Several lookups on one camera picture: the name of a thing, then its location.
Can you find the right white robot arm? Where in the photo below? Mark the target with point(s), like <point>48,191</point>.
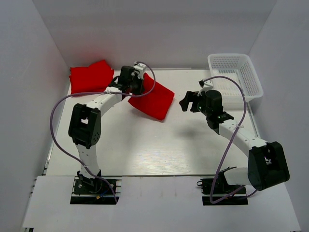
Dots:
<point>267,164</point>

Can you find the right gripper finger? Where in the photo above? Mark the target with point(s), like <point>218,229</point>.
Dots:
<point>192,96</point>
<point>184,103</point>

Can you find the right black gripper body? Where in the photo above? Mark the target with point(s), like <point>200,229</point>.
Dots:
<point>200,106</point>

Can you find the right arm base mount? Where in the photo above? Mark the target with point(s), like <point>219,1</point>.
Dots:
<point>221,189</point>

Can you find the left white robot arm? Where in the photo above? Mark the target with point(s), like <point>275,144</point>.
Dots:
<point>85,123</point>

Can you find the folded red t-shirt stack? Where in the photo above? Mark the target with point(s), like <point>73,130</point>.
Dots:
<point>93,78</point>

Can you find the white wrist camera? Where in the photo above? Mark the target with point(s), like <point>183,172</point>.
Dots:
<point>205,85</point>
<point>140,69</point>

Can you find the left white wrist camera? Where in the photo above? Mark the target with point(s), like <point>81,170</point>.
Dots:
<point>140,69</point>

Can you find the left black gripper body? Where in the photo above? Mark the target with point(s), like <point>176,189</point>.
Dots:
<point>135,85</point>

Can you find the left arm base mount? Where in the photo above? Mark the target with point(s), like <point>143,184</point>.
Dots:
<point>95,191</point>

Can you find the white plastic basket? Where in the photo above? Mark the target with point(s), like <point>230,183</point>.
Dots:
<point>239,68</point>

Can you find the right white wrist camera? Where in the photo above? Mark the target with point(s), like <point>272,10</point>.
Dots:
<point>205,85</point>

